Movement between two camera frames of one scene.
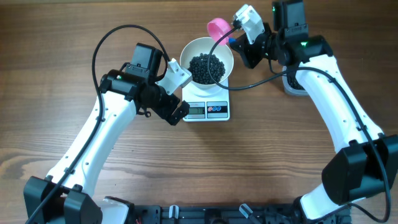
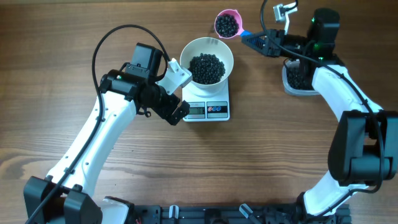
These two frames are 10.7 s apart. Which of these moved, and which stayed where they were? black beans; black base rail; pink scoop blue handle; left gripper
Moved: pink scoop blue handle
Stayed: left gripper; black base rail; black beans
